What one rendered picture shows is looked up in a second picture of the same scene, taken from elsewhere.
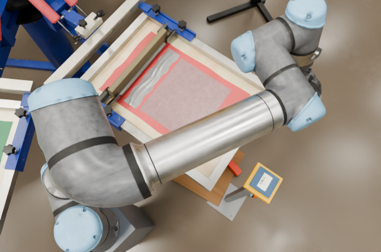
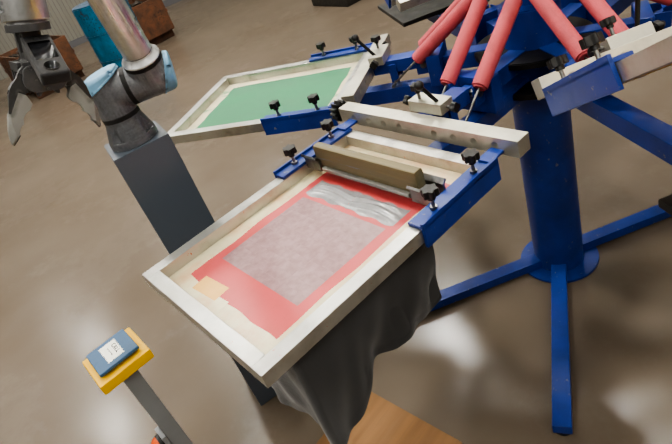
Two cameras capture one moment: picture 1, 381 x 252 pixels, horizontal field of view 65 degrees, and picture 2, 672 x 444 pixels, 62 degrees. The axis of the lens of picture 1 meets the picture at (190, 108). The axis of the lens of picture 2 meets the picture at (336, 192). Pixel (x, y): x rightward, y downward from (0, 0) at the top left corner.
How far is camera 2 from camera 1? 166 cm
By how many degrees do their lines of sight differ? 71
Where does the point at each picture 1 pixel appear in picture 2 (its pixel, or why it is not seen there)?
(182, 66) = (366, 232)
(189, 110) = (278, 250)
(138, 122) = (282, 199)
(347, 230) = not seen: outside the picture
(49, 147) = not seen: outside the picture
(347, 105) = not seen: outside the picture
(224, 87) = (307, 294)
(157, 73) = (357, 203)
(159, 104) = (303, 215)
